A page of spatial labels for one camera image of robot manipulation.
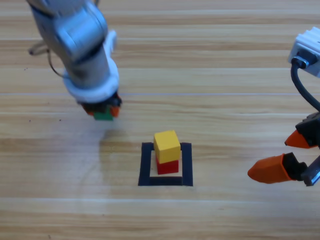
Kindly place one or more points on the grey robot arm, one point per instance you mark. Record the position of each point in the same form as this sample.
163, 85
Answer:
72, 37

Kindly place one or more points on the green wooden block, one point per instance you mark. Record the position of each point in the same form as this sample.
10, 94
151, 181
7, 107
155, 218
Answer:
103, 116

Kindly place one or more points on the red wooden block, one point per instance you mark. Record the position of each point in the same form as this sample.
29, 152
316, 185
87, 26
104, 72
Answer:
167, 167

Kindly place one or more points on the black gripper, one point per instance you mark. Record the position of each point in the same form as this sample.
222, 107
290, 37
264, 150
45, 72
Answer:
100, 107
312, 132

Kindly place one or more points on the black tape square outline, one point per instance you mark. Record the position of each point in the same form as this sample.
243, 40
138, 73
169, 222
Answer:
187, 170

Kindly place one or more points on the yellow wooden block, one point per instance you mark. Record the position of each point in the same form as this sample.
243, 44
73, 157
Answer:
166, 147

